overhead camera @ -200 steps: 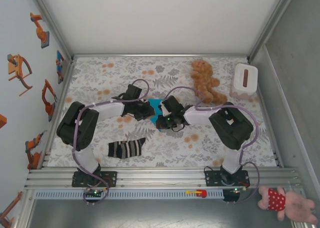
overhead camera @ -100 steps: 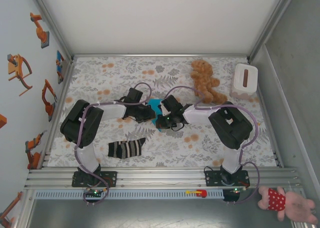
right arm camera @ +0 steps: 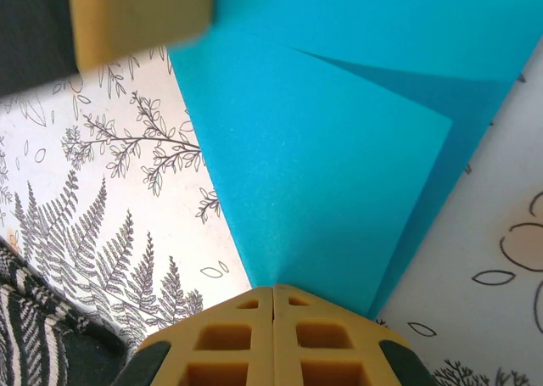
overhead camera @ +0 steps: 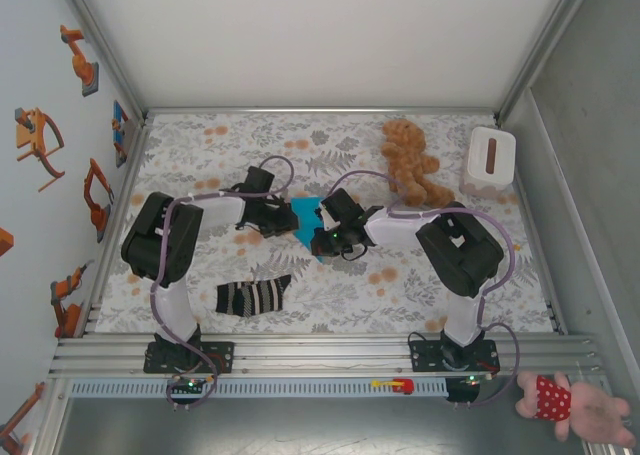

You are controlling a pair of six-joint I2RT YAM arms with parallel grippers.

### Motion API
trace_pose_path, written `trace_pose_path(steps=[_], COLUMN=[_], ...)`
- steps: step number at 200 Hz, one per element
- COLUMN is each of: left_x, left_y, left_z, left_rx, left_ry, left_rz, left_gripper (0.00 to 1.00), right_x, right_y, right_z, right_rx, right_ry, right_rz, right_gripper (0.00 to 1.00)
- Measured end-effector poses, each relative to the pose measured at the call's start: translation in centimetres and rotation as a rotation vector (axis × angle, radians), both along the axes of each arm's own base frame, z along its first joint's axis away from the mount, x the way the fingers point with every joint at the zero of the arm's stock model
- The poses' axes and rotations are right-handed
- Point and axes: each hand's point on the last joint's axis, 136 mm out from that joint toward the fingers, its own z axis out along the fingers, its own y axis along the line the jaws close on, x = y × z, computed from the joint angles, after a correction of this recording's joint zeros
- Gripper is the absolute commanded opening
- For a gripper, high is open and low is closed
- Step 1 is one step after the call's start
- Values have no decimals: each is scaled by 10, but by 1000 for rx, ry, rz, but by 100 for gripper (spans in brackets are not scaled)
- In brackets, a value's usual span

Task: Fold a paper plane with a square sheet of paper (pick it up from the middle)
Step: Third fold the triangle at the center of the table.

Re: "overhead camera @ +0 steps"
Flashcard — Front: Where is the turquoise cloth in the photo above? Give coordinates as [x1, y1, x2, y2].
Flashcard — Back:
[290, 194, 331, 264]

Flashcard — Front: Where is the floral patterned table mat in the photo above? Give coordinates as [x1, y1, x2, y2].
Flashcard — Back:
[94, 112, 556, 335]

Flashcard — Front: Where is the black white striped sock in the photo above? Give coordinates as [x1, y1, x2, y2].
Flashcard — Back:
[214, 273, 294, 319]

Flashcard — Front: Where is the brown teddy bear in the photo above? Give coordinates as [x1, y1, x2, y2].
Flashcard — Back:
[380, 118, 457, 209]

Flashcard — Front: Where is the white tissue box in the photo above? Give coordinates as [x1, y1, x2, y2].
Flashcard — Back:
[459, 126, 517, 196]

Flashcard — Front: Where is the red yellow small toy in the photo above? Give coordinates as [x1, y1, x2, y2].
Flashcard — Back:
[370, 377, 414, 395]

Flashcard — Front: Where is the pink plush toy polka-dot dress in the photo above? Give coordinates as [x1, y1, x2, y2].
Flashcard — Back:
[514, 372, 634, 446]

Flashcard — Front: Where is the aluminium mounting rail beam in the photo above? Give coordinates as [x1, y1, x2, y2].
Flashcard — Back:
[47, 332, 606, 380]

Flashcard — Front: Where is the aluminium frame cross rail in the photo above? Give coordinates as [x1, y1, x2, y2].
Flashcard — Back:
[144, 106, 499, 117]

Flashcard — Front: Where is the grey slotted cable duct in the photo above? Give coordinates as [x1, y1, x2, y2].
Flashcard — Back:
[67, 378, 449, 398]

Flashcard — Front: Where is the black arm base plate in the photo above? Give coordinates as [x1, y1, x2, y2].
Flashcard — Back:
[409, 339, 500, 374]
[143, 341, 236, 375]

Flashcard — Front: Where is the aluminium frame side rail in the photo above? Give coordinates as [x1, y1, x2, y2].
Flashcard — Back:
[82, 119, 151, 336]
[499, 119, 569, 336]

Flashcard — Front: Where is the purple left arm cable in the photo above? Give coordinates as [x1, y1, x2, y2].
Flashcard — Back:
[149, 154, 296, 412]

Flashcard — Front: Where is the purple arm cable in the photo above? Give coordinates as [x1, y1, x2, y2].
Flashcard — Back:
[149, 154, 296, 412]
[329, 169, 524, 409]

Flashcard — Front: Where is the blue orange machine wall sticker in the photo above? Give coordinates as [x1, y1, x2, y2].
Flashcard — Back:
[111, 99, 130, 169]

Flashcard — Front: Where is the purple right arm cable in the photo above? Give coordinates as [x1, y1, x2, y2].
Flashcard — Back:
[329, 169, 524, 409]

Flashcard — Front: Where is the aluminium frame post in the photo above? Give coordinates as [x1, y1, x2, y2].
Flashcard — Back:
[494, 0, 601, 124]
[52, 0, 149, 126]

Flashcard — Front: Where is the orange gripper wall sticker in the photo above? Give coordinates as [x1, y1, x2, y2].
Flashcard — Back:
[13, 107, 66, 192]

